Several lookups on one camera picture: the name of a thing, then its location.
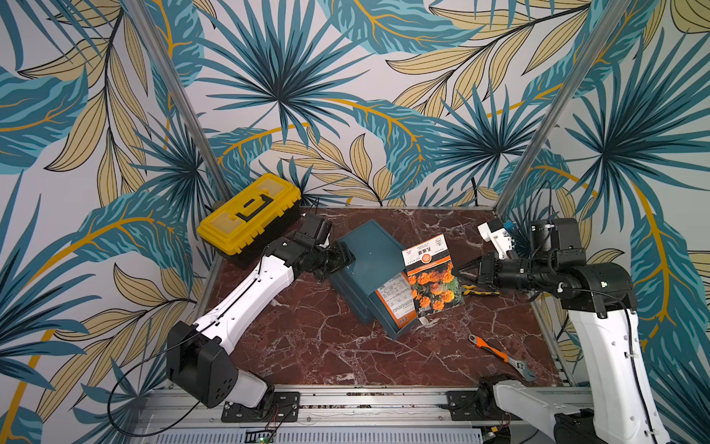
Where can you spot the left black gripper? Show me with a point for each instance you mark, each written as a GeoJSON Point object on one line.
{"type": "Point", "coordinates": [345, 256]}

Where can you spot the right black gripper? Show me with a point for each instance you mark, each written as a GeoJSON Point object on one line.
{"type": "Point", "coordinates": [488, 269]}

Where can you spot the marigold seed bag front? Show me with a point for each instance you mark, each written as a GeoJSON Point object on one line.
{"type": "Point", "coordinates": [429, 271]}

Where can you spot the teal drawer cabinet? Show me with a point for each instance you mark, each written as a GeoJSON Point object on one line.
{"type": "Point", "coordinates": [378, 259]}

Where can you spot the teal top drawer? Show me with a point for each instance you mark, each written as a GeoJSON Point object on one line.
{"type": "Point", "coordinates": [379, 312]}

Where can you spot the orange seed bag back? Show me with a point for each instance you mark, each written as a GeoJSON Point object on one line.
{"type": "Point", "coordinates": [396, 296]}

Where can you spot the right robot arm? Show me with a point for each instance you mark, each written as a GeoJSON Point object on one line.
{"type": "Point", "coordinates": [602, 307]}

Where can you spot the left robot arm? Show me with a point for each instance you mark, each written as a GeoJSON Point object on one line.
{"type": "Point", "coordinates": [198, 356]}

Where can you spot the yellow black pliers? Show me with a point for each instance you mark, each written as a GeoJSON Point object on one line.
{"type": "Point", "coordinates": [472, 290]}

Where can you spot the yellow black toolbox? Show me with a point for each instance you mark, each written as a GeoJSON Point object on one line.
{"type": "Point", "coordinates": [261, 213]}

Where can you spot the orange adjustable wrench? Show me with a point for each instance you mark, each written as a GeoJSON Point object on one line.
{"type": "Point", "coordinates": [518, 365]}

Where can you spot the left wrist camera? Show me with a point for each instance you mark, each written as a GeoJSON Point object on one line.
{"type": "Point", "coordinates": [314, 232]}

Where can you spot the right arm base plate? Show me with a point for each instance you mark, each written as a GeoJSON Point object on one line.
{"type": "Point", "coordinates": [471, 405]}

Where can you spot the left aluminium corner post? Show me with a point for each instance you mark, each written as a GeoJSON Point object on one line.
{"type": "Point", "coordinates": [139, 13]}

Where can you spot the aluminium corner post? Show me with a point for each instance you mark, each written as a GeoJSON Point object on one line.
{"type": "Point", "coordinates": [598, 37]}
{"type": "Point", "coordinates": [139, 13]}

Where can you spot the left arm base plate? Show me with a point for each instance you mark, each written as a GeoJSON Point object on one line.
{"type": "Point", "coordinates": [259, 408]}

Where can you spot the aluminium front rail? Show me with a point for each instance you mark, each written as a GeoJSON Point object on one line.
{"type": "Point", "coordinates": [334, 414]}

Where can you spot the right aluminium corner post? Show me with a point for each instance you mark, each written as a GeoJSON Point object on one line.
{"type": "Point", "coordinates": [598, 37]}

